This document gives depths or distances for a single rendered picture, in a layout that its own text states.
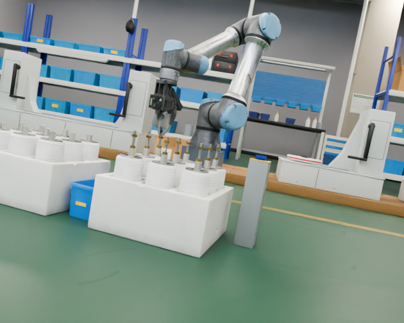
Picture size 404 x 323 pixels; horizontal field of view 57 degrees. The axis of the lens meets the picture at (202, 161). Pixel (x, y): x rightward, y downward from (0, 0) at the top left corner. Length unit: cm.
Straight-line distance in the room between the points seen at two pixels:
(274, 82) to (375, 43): 193
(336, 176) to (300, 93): 413
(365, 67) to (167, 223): 672
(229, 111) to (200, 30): 849
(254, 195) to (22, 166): 81
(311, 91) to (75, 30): 661
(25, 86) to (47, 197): 272
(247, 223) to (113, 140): 222
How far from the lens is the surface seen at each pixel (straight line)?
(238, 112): 159
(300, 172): 316
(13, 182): 145
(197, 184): 115
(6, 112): 390
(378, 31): 781
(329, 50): 988
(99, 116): 638
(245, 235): 135
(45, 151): 140
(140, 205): 119
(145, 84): 338
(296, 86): 719
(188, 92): 595
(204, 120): 170
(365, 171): 332
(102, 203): 125
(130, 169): 123
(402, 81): 622
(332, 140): 657
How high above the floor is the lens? 38
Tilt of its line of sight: 5 degrees down
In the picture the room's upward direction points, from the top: 10 degrees clockwise
